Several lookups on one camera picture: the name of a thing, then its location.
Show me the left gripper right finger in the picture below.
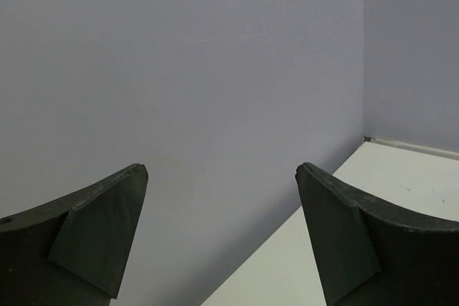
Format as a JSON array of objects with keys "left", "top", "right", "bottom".
[{"left": 295, "top": 163, "right": 458, "bottom": 305}]

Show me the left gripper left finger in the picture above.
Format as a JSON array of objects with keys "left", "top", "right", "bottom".
[{"left": 1, "top": 163, "right": 148, "bottom": 305}]

